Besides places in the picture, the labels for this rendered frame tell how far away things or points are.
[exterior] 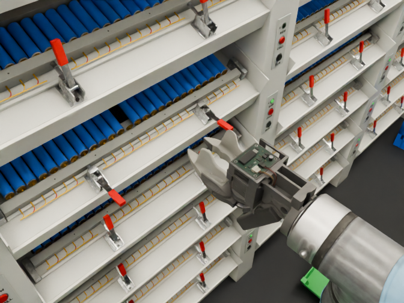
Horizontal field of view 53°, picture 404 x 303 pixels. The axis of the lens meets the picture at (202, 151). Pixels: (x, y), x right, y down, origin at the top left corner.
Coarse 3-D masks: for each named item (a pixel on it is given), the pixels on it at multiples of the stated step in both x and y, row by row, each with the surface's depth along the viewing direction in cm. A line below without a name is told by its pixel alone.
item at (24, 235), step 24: (240, 72) 93; (240, 96) 92; (192, 120) 86; (144, 144) 80; (168, 144) 82; (120, 168) 77; (144, 168) 78; (72, 192) 72; (0, 216) 65; (24, 216) 68; (48, 216) 69; (72, 216) 71; (24, 240) 67
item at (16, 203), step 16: (224, 80) 90; (192, 96) 86; (160, 112) 82; (176, 112) 83; (144, 128) 79; (112, 144) 76; (80, 160) 73; (96, 160) 74; (64, 176) 71; (32, 192) 68; (64, 192) 71; (0, 208) 66; (16, 208) 67
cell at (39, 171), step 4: (28, 152) 71; (24, 156) 71; (28, 156) 71; (32, 156) 71; (28, 160) 71; (32, 160) 71; (36, 160) 71; (28, 164) 71; (32, 164) 71; (36, 164) 71; (40, 164) 71; (32, 168) 71; (36, 168) 70; (40, 168) 71; (36, 172) 70; (40, 172) 70; (44, 172) 71; (40, 176) 71
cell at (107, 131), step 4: (96, 116) 78; (100, 116) 79; (96, 120) 78; (100, 120) 78; (104, 120) 78; (96, 124) 78; (100, 124) 78; (104, 124) 78; (100, 128) 78; (104, 128) 77; (108, 128) 78; (104, 132) 77; (108, 132) 77; (112, 132) 77; (108, 136) 77
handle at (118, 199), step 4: (100, 180) 72; (100, 184) 72; (104, 184) 72; (104, 188) 71; (108, 188) 71; (108, 192) 70; (112, 192) 70; (116, 192) 70; (112, 196) 70; (116, 196) 70; (120, 196) 70; (116, 200) 69; (120, 200) 69; (124, 200) 69; (120, 204) 69
